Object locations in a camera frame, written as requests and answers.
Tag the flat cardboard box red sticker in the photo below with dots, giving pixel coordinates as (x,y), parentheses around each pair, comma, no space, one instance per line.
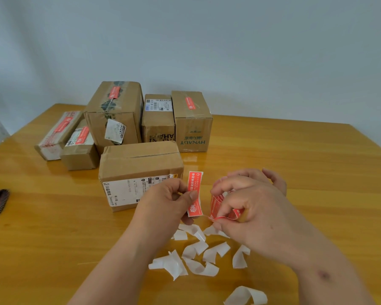
(55,136)

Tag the person's left hand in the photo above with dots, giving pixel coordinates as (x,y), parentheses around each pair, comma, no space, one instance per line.
(160,206)

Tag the person's right thumb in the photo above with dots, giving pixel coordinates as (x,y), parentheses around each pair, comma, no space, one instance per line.
(225,228)

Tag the wide cardboard box shipping label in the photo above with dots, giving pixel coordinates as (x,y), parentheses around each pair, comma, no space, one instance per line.
(136,161)

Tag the small cardboard box white label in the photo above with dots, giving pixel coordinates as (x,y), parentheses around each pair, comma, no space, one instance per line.
(81,155)

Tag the cardboard box green print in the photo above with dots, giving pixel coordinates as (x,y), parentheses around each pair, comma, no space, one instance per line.
(190,123)

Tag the person's right hand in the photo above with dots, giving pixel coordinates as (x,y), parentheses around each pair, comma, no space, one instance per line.
(266,219)

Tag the person's right little finger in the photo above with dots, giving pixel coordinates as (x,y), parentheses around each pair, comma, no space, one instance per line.
(277,181)

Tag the large taped cardboard box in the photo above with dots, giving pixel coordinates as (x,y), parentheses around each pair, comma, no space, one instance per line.
(117,106)

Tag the scattered white sticker backing strips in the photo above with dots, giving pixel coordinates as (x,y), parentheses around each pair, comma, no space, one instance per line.
(195,249)

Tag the cardboard box barcode label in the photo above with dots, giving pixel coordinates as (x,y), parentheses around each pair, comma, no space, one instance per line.
(158,123)

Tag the person's left forearm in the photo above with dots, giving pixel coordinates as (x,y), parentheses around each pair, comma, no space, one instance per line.
(120,269)

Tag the strip of red stickers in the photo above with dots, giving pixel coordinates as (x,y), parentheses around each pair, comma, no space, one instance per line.
(214,208)

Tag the person's right forearm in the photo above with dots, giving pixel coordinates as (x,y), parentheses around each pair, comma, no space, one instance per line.
(330,276)

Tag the single red sticker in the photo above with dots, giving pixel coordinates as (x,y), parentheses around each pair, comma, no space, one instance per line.
(195,182)

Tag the person's left thumb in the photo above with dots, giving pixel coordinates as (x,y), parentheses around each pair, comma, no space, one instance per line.
(189,200)

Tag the person's right middle finger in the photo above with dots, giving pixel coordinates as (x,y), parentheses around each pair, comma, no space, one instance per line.
(231,185)

